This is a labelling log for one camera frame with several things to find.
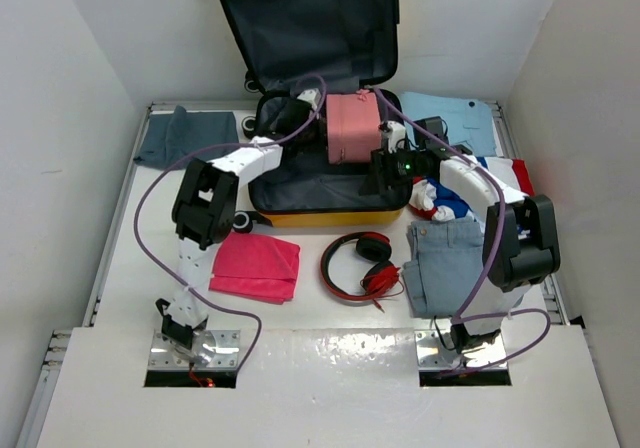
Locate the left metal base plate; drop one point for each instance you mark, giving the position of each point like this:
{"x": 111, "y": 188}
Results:
{"x": 212, "y": 350}

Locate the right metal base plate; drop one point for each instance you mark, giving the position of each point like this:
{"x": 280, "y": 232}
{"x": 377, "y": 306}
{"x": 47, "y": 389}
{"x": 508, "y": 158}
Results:
{"x": 433, "y": 357}

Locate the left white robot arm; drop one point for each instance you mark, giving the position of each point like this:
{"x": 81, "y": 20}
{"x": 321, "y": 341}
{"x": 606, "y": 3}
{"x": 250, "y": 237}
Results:
{"x": 204, "y": 213}

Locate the metal base plate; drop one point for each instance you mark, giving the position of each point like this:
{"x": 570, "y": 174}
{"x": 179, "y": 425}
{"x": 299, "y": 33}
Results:
{"x": 212, "y": 350}
{"x": 433, "y": 357}

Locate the yellow suitcase with grey lining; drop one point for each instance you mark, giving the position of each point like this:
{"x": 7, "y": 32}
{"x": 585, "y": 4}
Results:
{"x": 318, "y": 67}

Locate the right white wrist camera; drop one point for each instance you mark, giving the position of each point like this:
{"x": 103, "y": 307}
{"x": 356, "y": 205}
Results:
{"x": 392, "y": 135}

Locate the pink cosmetic case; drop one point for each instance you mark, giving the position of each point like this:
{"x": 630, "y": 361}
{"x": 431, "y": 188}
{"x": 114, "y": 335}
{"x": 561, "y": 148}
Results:
{"x": 353, "y": 122}

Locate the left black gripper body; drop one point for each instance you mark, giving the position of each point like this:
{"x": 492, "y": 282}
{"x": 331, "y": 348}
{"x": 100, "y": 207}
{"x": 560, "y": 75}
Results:
{"x": 312, "y": 132}

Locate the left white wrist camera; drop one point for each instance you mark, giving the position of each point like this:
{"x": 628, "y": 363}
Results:
{"x": 314, "y": 97}

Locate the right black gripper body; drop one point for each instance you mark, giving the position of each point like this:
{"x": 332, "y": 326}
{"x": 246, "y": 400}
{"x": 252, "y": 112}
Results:
{"x": 401, "y": 167}

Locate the dark grey-blue garment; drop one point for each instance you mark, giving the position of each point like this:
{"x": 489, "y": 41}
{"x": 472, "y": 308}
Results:
{"x": 170, "y": 137}

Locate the light blue folded shirt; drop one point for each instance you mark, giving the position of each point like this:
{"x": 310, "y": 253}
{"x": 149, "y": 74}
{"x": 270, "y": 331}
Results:
{"x": 469, "y": 121}

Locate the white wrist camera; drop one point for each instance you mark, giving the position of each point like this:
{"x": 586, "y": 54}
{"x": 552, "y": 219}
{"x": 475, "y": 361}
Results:
{"x": 314, "y": 97}
{"x": 392, "y": 135}

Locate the light blue denim jeans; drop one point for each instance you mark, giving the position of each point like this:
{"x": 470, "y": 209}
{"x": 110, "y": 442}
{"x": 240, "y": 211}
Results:
{"x": 446, "y": 262}

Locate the pink towel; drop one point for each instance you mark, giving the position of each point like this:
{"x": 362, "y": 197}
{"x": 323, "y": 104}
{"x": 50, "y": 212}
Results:
{"x": 257, "y": 267}

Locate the red white blue shirt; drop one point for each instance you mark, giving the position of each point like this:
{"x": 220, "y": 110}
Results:
{"x": 434, "y": 202}

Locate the red and black headphones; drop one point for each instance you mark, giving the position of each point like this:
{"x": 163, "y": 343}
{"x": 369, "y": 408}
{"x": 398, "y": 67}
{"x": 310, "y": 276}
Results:
{"x": 356, "y": 269}

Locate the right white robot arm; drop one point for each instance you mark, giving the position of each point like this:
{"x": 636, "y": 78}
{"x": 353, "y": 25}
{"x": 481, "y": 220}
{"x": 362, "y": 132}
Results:
{"x": 520, "y": 247}

